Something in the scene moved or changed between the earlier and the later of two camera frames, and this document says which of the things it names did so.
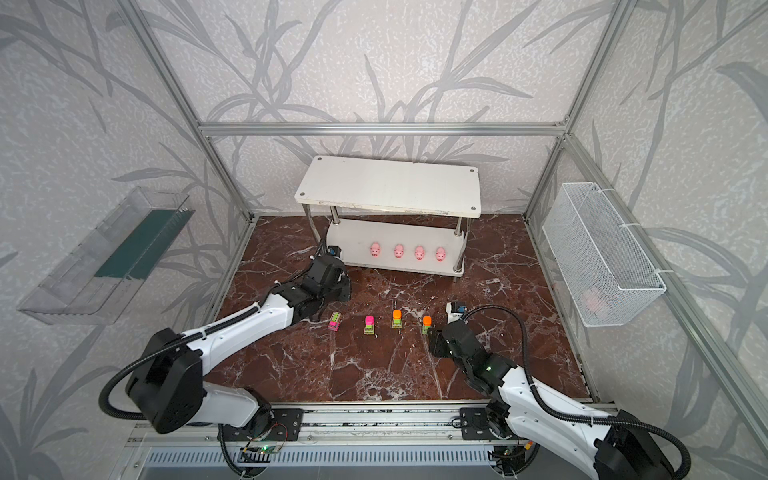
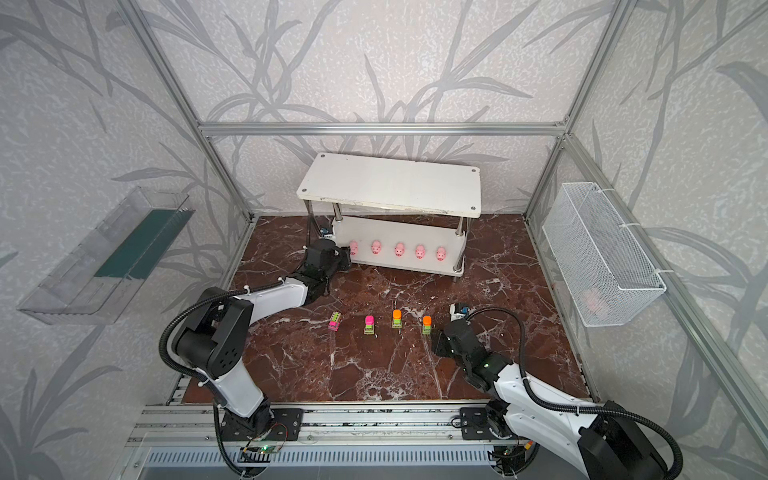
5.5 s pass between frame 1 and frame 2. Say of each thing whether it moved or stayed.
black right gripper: stayed
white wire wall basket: stayed
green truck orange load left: stayed
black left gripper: moved
